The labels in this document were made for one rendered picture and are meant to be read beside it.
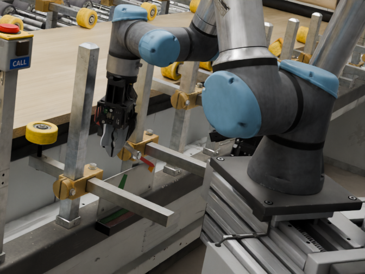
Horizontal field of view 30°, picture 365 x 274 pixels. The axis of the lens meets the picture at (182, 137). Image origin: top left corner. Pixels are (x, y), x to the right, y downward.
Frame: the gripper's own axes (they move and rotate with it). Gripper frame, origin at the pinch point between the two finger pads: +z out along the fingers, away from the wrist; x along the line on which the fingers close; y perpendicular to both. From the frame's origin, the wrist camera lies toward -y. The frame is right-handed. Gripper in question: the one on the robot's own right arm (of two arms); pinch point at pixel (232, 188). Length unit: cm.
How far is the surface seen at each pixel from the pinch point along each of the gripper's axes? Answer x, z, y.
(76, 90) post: -30.7, -23.1, -30.5
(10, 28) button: -56, -41, -28
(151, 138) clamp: 1.0, -4.5, -27.4
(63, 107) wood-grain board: -8, -8, -52
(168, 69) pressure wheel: 46, -12, -52
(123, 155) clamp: -8.5, -1.0, -29.6
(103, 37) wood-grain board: 73, -8, -101
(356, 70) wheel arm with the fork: 124, -12, -9
